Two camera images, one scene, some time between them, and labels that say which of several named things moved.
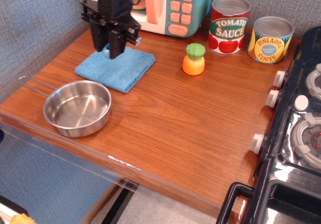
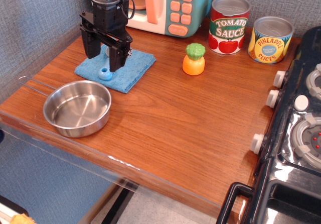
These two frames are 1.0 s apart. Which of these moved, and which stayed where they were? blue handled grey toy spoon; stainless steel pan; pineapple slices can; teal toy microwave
Moved: blue handled grey toy spoon
Stayed: teal toy microwave; stainless steel pan; pineapple slices can
